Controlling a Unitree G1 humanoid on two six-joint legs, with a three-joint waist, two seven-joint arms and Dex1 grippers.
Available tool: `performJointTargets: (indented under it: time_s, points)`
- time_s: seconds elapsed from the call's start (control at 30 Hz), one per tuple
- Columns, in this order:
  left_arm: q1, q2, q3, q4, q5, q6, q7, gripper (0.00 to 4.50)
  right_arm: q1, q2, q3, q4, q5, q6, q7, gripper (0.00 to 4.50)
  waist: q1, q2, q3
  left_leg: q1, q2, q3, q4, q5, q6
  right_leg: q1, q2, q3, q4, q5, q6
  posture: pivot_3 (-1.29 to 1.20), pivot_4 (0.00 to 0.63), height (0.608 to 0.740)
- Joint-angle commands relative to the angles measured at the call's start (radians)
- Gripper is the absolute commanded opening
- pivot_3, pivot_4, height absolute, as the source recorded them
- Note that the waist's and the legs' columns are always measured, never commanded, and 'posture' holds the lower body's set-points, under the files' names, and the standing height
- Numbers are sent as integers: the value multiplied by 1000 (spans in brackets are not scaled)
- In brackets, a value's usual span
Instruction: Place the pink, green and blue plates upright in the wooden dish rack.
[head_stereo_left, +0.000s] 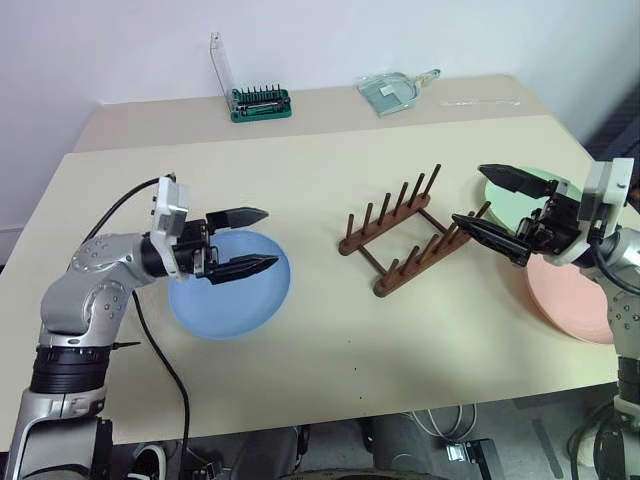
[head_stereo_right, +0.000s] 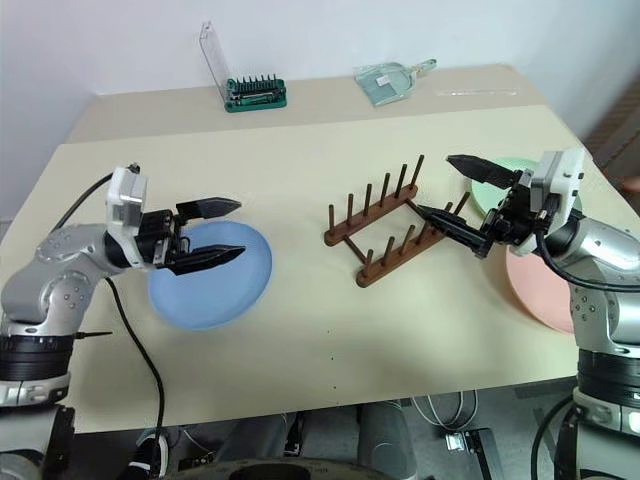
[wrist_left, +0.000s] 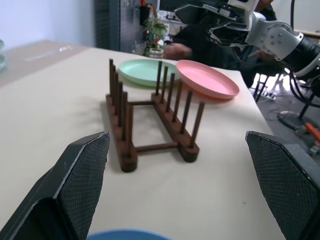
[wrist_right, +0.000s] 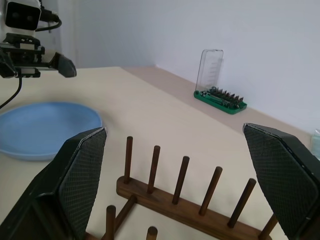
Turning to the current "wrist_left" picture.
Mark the blue plate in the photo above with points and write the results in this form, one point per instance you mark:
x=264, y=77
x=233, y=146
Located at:
x=125, y=235

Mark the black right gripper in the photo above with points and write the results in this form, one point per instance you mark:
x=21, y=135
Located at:
x=235, y=13

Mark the small green potted plant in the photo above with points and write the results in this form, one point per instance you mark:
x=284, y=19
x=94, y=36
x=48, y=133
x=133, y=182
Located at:
x=156, y=30

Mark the dark grey partition panel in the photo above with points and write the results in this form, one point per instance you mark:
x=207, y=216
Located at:
x=110, y=25

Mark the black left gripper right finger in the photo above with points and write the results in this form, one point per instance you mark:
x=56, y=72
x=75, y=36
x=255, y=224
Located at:
x=282, y=187

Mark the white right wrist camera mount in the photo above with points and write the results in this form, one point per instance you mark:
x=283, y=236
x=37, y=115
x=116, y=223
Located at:
x=246, y=3

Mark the brown wooden dish rack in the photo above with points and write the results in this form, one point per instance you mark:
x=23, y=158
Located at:
x=190, y=152

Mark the person bare hand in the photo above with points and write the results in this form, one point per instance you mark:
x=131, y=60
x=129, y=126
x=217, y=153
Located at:
x=178, y=52
x=265, y=56

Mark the black tripod stand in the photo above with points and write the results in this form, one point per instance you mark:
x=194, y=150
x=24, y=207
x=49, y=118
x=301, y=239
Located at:
x=308, y=102

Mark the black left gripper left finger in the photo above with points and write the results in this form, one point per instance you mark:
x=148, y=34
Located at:
x=75, y=187

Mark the black pen holder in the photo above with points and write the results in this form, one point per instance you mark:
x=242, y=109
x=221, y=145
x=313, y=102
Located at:
x=144, y=15

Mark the pale green plate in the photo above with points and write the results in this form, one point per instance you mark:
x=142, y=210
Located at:
x=140, y=71

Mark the orange hand tool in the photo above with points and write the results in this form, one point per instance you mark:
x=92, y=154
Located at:
x=312, y=130

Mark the pink red plate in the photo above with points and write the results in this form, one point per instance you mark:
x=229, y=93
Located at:
x=205, y=77

